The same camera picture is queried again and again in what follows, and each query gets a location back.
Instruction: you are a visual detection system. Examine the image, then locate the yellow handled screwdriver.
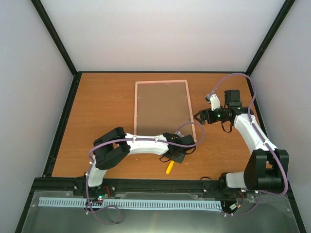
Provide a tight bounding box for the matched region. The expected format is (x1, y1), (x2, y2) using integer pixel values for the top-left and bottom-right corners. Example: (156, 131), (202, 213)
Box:
(165, 161), (174, 174)

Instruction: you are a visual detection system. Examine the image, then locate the pink picture frame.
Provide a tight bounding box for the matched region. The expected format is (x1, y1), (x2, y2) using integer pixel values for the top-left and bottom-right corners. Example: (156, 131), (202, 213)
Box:
(134, 80), (197, 141)

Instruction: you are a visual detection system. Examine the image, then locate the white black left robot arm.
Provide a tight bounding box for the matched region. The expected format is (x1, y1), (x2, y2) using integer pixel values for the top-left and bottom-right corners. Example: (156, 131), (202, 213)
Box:
(84, 127), (196, 196)

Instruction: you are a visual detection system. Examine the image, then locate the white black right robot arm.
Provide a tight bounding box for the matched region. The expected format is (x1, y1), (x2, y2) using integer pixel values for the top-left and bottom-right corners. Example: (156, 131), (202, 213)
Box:
(194, 90), (289, 196)

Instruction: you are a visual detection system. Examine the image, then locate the left controller board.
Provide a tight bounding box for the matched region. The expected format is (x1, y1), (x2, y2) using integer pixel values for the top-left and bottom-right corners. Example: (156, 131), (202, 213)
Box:
(86, 185), (111, 205)

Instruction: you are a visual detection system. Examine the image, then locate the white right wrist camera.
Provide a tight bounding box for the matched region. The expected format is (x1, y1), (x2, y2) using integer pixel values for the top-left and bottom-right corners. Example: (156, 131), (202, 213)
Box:
(205, 93), (221, 111)

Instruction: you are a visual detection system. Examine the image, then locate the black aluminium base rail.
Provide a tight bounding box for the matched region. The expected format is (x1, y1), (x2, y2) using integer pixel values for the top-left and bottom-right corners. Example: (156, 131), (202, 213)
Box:
(33, 177), (291, 201)

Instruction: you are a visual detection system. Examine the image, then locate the right connector with wires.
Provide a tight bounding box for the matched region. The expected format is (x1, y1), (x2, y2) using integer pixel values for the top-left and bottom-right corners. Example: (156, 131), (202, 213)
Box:
(229, 189), (245, 212)

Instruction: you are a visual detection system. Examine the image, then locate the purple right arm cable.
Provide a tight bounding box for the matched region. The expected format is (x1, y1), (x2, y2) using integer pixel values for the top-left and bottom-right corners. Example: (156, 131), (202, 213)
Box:
(210, 72), (290, 216)

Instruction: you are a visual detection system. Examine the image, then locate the metal base plate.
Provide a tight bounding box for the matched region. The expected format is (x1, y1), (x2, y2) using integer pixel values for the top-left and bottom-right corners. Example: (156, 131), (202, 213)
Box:
(21, 192), (299, 233)

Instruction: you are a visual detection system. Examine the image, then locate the black enclosure post right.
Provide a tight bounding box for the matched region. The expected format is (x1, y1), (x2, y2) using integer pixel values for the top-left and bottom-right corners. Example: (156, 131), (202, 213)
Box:
(245, 0), (295, 76)

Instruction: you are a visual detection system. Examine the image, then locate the black enclosure post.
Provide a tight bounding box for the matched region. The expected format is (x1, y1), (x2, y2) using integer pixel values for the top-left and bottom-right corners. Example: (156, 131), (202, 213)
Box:
(245, 0), (295, 76)
(31, 0), (77, 76)

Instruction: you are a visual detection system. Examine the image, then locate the light blue cable duct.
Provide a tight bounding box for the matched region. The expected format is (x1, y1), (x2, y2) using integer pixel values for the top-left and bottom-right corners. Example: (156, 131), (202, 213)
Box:
(38, 197), (222, 212)

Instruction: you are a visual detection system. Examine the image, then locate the black enclosure post left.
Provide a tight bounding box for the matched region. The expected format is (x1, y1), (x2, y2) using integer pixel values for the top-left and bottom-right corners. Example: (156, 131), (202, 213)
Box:
(31, 0), (77, 76)

